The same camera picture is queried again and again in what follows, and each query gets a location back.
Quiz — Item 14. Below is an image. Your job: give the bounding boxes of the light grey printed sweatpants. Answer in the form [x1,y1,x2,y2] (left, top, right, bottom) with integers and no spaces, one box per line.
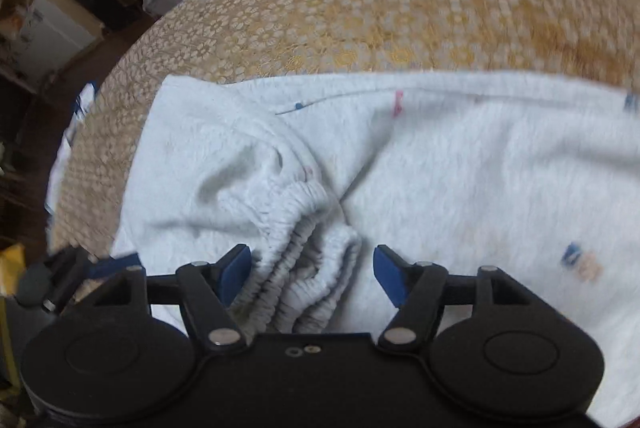
[112,72,639,427]

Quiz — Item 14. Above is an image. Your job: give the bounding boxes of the blue white polo shirt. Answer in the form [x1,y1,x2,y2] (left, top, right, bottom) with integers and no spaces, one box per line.
[44,82,98,217]

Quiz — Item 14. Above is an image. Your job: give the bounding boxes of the gold floral lace tablecloth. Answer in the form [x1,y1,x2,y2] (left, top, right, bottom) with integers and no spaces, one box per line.
[49,0,639,255]

